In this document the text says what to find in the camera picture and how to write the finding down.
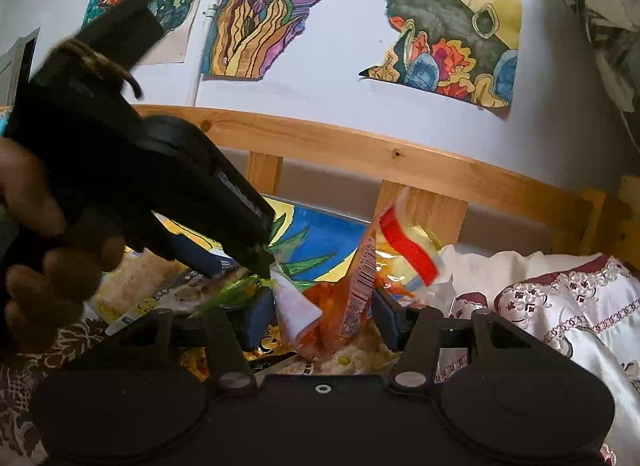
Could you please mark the green stick snack packet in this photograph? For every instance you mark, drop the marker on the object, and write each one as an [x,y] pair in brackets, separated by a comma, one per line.
[234,291]

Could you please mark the floral white satin cover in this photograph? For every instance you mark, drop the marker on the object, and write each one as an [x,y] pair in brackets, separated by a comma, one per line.
[586,308]

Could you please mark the left hand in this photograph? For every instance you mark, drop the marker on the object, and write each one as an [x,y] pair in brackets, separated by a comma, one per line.
[52,270]

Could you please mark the dark blue powder sachet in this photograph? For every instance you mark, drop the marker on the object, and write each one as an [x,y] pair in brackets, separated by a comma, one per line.
[184,293]

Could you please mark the orange red snack bag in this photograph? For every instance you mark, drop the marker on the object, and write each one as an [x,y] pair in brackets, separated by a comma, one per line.
[395,254]

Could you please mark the wooden bed frame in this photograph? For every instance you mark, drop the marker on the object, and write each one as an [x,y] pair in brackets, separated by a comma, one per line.
[443,185]

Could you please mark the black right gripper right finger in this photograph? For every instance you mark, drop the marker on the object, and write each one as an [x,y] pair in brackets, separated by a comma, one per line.
[415,334]

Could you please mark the grey green patterned fabric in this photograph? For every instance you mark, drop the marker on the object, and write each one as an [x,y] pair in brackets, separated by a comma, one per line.
[612,28]

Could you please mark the clear rice crisp bar pack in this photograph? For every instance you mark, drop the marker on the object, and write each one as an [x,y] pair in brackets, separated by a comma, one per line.
[138,276]

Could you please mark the white wall pipe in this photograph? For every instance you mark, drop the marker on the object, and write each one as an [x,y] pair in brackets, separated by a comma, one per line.
[207,10]

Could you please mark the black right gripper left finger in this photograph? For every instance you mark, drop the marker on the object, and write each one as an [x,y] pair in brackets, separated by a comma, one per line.
[231,332]

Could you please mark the grey tray with dinosaur drawing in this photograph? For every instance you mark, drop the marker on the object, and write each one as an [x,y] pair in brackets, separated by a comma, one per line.
[312,245]

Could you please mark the colourful landscape wall drawing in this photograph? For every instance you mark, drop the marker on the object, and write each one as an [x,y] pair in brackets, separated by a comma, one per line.
[463,49]

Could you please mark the gold foil candy packet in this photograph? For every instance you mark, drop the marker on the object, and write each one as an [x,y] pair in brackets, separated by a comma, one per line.
[272,344]

